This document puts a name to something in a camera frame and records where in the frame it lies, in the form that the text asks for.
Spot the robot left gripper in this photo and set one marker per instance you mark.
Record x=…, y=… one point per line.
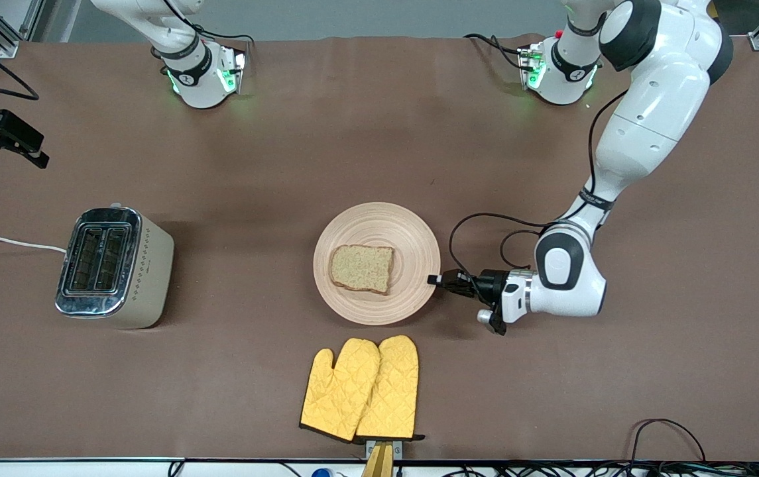
x=489, y=283

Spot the brown bread slice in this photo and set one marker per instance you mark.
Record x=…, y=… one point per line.
x=360, y=268

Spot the round wooden plate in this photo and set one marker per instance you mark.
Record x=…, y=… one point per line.
x=379, y=222

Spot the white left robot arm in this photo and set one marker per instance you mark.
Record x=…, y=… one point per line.
x=651, y=112

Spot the beige chrome two-slot toaster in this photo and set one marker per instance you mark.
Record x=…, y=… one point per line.
x=144, y=278

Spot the yellow quilted oven mitt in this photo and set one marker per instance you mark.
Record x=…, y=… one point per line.
x=339, y=391
x=396, y=391

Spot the brown table cover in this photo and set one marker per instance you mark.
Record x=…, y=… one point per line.
x=379, y=132

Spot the wooden clamp with metal bracket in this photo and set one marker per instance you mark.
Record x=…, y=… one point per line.
x=379, y=460

